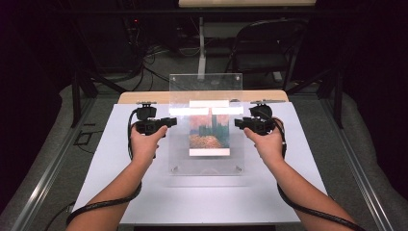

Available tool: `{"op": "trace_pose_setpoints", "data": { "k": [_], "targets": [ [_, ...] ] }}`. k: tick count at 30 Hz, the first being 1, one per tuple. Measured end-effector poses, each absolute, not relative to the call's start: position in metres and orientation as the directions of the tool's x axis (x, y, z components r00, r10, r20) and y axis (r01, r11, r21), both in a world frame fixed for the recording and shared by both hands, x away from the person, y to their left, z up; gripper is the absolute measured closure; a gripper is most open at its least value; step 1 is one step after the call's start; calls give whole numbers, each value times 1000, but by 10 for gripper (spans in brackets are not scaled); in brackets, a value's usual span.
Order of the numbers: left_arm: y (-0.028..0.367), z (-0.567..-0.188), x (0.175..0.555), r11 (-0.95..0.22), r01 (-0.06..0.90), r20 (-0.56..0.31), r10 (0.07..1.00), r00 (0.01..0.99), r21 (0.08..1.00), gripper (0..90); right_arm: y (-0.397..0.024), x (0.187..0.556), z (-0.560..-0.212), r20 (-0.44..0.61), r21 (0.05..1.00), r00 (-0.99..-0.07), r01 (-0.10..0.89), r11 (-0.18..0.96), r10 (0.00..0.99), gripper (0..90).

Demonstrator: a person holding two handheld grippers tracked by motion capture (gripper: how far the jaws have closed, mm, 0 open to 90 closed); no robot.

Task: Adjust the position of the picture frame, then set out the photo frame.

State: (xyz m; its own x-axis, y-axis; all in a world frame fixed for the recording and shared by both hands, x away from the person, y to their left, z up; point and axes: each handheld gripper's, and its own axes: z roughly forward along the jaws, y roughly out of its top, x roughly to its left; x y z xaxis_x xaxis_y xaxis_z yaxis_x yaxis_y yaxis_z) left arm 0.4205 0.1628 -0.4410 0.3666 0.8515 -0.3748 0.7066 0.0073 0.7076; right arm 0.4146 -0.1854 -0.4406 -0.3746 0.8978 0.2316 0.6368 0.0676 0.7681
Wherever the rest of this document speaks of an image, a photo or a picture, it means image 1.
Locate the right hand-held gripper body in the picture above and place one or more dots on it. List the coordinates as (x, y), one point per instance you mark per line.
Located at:
(263, 125)

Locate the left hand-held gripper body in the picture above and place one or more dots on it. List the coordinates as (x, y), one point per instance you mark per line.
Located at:
(146, 125)

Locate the clear acrylic photo frame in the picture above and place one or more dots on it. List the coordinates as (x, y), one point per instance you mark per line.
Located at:
(208, 134)

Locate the person's right hand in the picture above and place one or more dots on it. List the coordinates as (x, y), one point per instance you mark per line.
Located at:
(271, 146)

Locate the person's left hand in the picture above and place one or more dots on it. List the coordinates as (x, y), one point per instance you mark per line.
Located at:
(144, 147)

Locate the light wooden table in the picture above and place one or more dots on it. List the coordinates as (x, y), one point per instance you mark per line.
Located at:
(144, 97)

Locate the black folding chair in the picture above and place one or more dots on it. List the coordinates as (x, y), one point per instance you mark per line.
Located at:
(260, 61)

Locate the white-legged desk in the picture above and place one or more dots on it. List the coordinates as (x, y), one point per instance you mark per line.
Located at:
(201, 57)

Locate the black metal stand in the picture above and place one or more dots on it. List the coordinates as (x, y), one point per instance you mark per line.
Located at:
(76, 96)
(337, 96)

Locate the white board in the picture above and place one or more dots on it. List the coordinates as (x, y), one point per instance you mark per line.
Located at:
(208, 202)

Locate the dark equipment rack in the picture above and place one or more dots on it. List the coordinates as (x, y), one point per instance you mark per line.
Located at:
(131, 38)

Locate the black horizontal bar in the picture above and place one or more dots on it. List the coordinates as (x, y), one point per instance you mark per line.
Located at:
(128, 11)

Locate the aluminium floor rail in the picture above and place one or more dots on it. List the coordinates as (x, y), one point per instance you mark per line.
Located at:
(359, 173)
(51, 173)

